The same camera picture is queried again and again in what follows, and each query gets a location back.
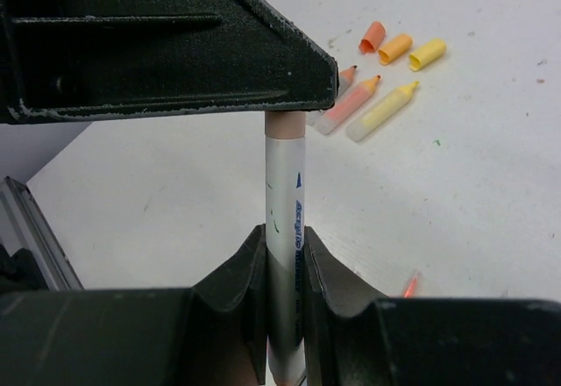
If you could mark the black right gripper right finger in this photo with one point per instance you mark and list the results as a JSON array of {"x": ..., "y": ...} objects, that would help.
[{"x": 354, "y": 335}]

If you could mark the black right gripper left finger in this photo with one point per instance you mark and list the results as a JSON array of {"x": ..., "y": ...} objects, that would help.
[{"x": 212, "y": 333}]

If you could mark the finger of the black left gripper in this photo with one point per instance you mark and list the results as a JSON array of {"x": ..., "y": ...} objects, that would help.
[{"x": 95, "y": 60}]

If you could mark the thin orange pen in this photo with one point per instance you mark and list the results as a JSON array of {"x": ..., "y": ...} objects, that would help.
[{"x": 411, "y": 287}]

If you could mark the white pen with tan cap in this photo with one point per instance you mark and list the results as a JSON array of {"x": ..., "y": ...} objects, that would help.
[{"x": 285, "y": 238}]

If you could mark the yellow highlighter marker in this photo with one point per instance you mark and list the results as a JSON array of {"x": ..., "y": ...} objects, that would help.
[{"x": 380, "y": 112}]

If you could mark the orange highlighter marker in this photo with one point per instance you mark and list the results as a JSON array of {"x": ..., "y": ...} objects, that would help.
[{"x": 345, "y": 107}]

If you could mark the white marker with peach tip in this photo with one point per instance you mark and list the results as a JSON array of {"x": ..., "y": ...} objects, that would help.
[{"x": 345, "y": 81}]

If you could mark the yellow marker cap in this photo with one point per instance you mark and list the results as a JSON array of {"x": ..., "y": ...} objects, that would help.
[{"x": 426, "y": 54}]

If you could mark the orange marker cap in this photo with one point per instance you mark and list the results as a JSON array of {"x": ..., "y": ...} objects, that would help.
[{"x": 394, "y": 48}]

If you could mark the peach marker cap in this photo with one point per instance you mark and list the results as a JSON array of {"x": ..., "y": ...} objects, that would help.
[{"x": 372, "y": 38}]

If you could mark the tan pen cap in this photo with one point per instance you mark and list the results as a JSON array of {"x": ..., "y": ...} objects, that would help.
[{"x": 285, "y": 125}]

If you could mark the aluminium table edge rail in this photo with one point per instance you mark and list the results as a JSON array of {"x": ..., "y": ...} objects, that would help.
[{"x": 30, "y": 252}]

